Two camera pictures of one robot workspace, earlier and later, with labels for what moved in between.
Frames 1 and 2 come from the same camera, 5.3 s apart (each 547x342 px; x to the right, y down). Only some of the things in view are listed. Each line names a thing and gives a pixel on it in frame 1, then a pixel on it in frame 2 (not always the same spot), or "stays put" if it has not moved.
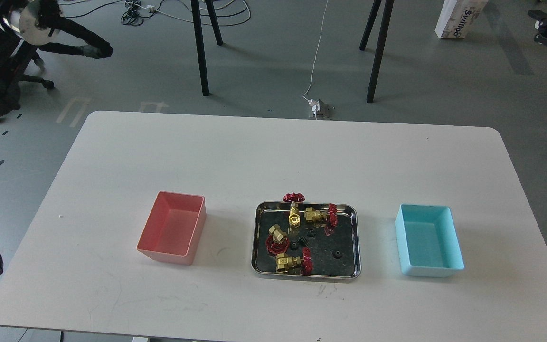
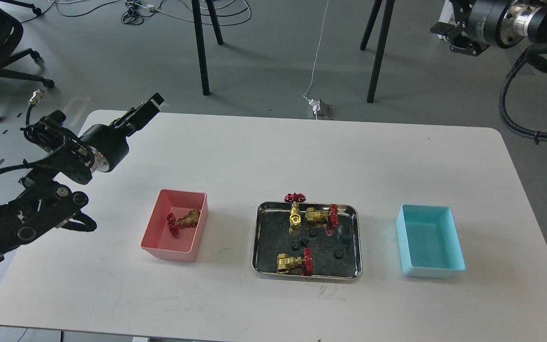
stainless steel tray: [306, 241] stays put
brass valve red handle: [330, 215] stays put
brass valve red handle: [277, 243] -> [190, 220]
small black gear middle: [303, 241] stays put
